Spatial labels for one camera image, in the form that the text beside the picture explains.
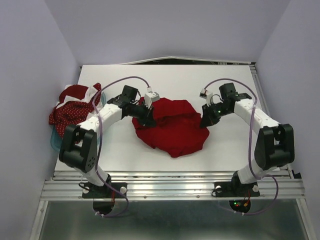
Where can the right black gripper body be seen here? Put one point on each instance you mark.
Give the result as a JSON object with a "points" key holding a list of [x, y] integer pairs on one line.
{"points": [[214, 112]]}

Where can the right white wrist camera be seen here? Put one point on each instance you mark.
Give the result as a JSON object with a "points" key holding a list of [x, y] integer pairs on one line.
{"points": [[207, 95]]}

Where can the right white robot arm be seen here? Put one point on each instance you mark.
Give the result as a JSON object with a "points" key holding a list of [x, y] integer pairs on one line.
{"points": [[275, 145]]}

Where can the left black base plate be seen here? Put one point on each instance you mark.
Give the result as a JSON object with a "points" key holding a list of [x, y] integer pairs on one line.
{"points": [[90, 191]]}

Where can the plain red skirt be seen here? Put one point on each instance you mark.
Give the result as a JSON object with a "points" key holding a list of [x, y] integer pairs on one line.
{"points": [[177, 129]]}

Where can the aluminium frame rail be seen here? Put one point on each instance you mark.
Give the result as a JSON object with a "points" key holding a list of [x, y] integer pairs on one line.
{"points": [[170, 199]]}

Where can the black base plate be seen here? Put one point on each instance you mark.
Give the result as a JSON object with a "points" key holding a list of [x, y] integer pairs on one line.
{"points": [[225, 189], [90, 191]]}

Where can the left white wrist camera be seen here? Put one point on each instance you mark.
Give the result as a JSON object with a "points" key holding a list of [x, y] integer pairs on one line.
{"points": [[150, 98]]}

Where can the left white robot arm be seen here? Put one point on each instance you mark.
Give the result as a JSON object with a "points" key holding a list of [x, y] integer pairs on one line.
{"points": [[82, 143]]}

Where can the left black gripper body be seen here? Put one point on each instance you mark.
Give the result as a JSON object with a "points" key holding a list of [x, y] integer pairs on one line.
{"points": [[140, 112]]}

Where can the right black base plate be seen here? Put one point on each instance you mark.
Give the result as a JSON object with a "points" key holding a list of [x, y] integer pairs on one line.
{"points": [[225, 189]]}

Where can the teal plastic basket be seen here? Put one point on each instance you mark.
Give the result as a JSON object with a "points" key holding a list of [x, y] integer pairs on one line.
{"points": [[56, 140]]}

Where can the red polka dot skirt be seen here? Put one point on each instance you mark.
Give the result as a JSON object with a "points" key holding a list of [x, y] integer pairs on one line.
{"points": [[72, 112]]}

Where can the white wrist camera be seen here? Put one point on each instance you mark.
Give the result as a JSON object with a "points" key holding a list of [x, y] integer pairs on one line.
{"points": [[150, 98], [207, 95]]}

